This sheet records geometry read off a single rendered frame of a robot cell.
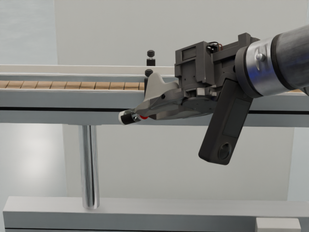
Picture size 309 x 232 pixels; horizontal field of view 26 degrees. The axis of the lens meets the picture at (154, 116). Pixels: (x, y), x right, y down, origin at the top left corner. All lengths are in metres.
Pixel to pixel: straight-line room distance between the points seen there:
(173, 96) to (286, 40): 0.18
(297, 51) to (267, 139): 1.65
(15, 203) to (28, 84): 0.39
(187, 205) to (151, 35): 0.65
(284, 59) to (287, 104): 0.89
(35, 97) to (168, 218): 0.52
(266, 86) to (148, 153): 1.64
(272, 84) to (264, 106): 0.86
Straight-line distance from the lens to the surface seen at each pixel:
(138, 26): 2.29
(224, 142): 0.91
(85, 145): 1.83
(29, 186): 3.11
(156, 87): 0.98
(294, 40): 0.85
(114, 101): 1.72
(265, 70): 0.86
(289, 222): 1.93
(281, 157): 2.52
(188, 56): 0.95
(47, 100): 1.74
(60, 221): 1.96
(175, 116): 1.01
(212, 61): 0.94
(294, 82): 0.86
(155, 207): 1.94
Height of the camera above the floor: 1.64
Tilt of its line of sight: 26 degrees down
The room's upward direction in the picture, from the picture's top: straight up
